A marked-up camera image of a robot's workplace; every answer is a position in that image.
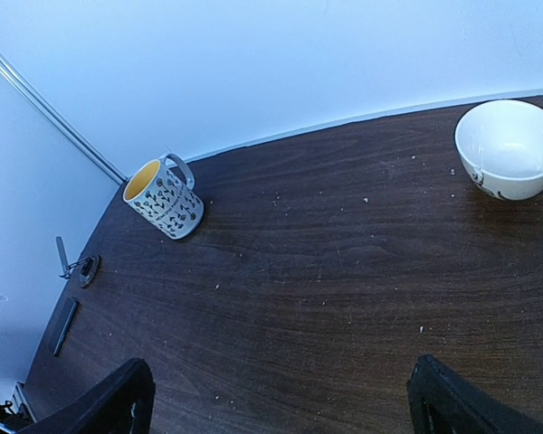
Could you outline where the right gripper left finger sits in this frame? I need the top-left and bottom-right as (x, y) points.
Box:
(4, 358), (156, 433)

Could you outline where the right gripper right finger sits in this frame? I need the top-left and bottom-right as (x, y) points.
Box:
(406, 354), (543, 433)

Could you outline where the small black phone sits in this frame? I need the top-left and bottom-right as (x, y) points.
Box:
(49, 297), (80, 356)

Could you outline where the dark grey small phone stand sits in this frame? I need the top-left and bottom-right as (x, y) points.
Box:
(55, 236), (102, 288)

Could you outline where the patterned mug yellow inside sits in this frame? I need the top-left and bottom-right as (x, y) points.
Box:
(122, 153), (205, 240)

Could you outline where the white ceramic bowl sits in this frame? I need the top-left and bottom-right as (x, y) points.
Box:
(454, 99), (543, 202)

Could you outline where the left aluminium frame post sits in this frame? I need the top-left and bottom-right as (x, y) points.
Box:
(0, 52), (127, 184)

